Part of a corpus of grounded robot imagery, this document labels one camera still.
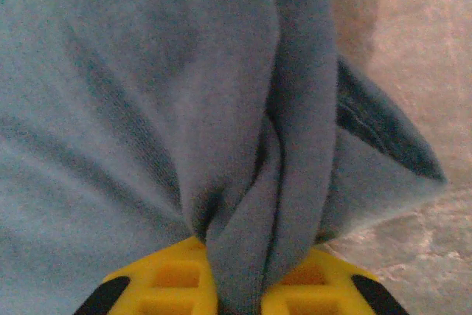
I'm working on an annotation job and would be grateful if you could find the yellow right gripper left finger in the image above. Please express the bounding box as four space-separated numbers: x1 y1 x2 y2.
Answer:
73 236 219 315

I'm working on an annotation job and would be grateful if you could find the slate blue plain t-shirt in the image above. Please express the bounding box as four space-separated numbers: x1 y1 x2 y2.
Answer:
0 0 449 315

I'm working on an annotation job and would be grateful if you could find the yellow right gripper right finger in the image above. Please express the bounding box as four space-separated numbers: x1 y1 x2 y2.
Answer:
260 246 411 315

